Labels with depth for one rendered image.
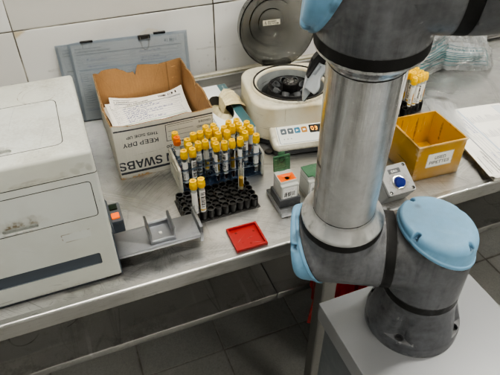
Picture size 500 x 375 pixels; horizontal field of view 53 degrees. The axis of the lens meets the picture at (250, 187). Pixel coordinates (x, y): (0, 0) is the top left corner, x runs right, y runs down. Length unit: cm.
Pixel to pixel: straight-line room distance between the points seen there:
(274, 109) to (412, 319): 65
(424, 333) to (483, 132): 76
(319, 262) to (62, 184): 42
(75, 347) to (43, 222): 85
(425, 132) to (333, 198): 76
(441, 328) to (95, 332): 115
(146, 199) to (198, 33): 54
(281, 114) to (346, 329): 60
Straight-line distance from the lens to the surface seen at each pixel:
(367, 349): 87
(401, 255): 73
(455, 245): 73
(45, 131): 89
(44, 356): 171
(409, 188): 115
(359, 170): 59
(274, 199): 112
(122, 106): 140
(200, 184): 103
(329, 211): 66
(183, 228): 103
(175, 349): 195
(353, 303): 91
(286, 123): 128
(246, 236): 106
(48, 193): 86
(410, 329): 84
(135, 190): 120
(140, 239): 102
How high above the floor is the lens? 163
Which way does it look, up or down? 40 degrees down
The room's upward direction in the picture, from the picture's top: straight up
